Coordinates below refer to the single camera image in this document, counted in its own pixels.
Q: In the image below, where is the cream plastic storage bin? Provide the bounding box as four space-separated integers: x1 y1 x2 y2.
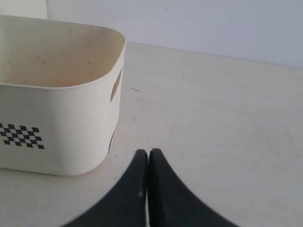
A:
0 15 126 176

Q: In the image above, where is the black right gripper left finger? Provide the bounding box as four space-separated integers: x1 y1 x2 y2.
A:
65 149 148 227

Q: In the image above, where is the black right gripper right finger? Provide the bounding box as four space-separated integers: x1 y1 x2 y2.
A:
147 148 236 227

